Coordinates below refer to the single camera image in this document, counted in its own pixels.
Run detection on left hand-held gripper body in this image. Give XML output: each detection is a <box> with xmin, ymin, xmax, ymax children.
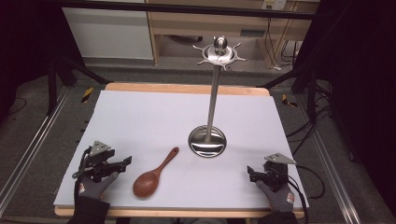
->
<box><xmin>81</xmin><ymin>140</ymin><xmax>125</xmax><ymax>183</ymax></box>

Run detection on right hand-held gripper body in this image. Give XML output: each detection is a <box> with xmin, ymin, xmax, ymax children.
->
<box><xmin>262</xmin><ymin>152</ymin><xmax>297</xmax><ymax>193</ymax></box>

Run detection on brown wooden spoon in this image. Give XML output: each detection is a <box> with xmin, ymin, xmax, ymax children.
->
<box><xmin>132</xmin><ymin>147</ymin><xmax>180</xmax><ymax>200</ymax></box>

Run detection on steel utensil rack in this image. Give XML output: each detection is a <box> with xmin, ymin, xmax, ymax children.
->
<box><xmin>187</xmin><ymin>35</ymin><xmax>248</xmax><ymax>159</ymax></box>

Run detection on person's left hand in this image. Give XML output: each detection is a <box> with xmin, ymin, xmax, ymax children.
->
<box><xmin>78</xmin><ymin>171</ymin><xmax>120</xmax><ymax>201</ymax></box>

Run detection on white table mat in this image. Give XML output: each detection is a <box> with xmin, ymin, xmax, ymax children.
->
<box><xmin>53</xmin><ymin>90</ymin><xmax>310</xmax><ymax>210</ymax></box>

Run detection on yellow black tape strip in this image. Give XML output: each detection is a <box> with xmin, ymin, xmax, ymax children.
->
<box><xmin>281</xmin><ymin>93</ymin><xmax>299</xmax><ymax>108</ymax></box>
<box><xmin>80</xmin><ymin>86</ymin><xmax>94</xmax><ymax>104</ymax></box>

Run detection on white cabinet panel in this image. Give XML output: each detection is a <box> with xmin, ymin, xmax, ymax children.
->
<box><xmin>61</xmin><ymin>7</ymin><xmax>154</xmax><ymax>61</ymax></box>

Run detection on black curtain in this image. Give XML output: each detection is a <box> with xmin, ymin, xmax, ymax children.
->
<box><xmin>297</xmin><ymin>0</ymin><xmax>396</xmax><ymax>216</ymax></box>
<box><xmin>0</xmin><ymin>0</ymin><xmax>68</xmax><ymax>120</ymax></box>

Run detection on light wooden desk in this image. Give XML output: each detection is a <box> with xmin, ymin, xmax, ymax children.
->
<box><xmin>145</xmin><ymin>0</ymin><xmax>320</xmax><ymax>68</ymax></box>

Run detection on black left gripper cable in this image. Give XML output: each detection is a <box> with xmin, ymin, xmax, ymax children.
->
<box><xmin>72</xmin><ymin>147</ymin><xmax>92</xmax><ymax>200</ymax></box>

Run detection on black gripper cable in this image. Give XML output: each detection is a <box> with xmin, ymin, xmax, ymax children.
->
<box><xmin>287</xmin><ymin>175</ymin><xmax>310</xmax><ymax>224</ymax></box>
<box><xmin>72</xmin><ymin>147</ymin><xmax>92</xmax><ymax>200</ymax></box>

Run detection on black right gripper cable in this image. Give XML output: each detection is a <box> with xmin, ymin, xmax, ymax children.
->
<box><xmin>287</xmin><ymin>175</ymin><xmax>310</xmax><ymax>224</ymax></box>

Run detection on black floor cable loop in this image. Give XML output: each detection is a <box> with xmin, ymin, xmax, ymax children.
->
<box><xmin>295</xmin><ymin>164</ymin><xmax>327</xmax><ymax>201</ymax></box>

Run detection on black floor cable bundle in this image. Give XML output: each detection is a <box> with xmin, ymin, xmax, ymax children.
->
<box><xmin>285</xmin><ymin>90</ymin><xmax>332</xmax><ymax>157</ymax></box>

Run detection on aluminium floor rail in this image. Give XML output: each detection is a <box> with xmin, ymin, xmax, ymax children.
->
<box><xmin>296</xmin><ymin>92</ymin><xmax>363</xmax><ymax>224</ymax></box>
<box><xmin>0</xmin><ymin>86</ymin><xmax>72</xmax><ymax>217</ymax></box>

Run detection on black frame strut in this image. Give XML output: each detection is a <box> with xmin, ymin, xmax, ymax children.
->
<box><xmin>256</xmin><ymin>60</ymin><xmax>319</xmax><ymax>123</ymax></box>
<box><xmin>46</xmin><ymin>50</ymin><xmax>110</xmax><ymax>117</ymax></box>

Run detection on black cables under desk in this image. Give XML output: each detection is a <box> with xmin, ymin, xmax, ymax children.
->
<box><xmin>265</xmin><ymin>17</ymin><xmax>302</xmax><ymax>71</ymax></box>

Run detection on black frame crossbar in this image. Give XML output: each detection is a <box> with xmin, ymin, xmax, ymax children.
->
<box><xmin>55</xmin><ymin>0</ymin><xmax>316</xmax><ymax>21</ymax></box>

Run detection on white wall socket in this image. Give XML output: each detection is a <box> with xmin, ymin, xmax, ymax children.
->
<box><xmin>261</xmin><ymin>0</ymin><xmax>288</xmax><ymax>11</ymax></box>

